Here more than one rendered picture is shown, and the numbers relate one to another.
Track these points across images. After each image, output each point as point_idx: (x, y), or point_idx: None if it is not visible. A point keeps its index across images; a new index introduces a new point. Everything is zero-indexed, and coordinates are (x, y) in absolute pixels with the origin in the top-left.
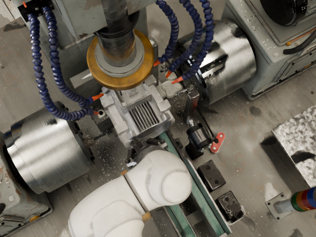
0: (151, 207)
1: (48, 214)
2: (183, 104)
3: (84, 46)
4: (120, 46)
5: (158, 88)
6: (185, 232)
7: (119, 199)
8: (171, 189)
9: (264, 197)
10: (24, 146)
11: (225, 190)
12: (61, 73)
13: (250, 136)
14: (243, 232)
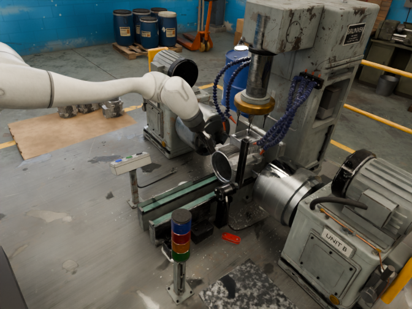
0: (162, 91)
1: (167, 156)
2: (257, 216)
3: (265, 122)
4: (251, 70)
5: None
6: (154, 202)
7: (165, 77)
8: (171, 80)
9: (188, 278)
10: (198, 104)
11: (191, 246)
12: (233, 78)
13: None
14: (156, 261)
